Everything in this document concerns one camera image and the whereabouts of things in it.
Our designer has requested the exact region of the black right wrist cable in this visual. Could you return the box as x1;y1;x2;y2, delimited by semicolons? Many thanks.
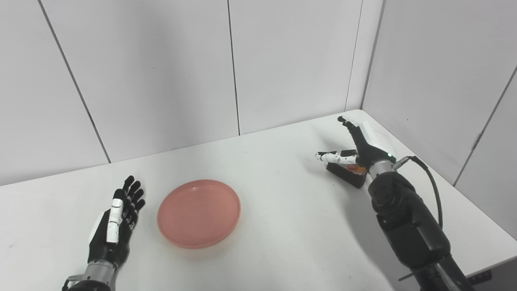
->
394;156;444;229

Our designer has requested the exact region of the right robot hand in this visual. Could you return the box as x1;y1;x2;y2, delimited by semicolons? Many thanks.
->
315;116;397;170

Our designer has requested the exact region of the chocolate cake slice with fruit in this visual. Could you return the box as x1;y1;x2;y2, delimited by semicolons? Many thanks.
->
326;162;368;189

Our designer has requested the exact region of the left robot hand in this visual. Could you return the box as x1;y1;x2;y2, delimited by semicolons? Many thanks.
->
87;175;146;269

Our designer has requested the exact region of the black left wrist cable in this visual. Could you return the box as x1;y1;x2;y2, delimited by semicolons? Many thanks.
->
61;275;83;291

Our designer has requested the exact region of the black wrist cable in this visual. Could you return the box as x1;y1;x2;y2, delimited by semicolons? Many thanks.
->
61;275;83;291
394;156;444;229

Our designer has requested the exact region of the pink round plate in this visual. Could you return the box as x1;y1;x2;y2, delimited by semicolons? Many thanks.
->
157;179;242;249

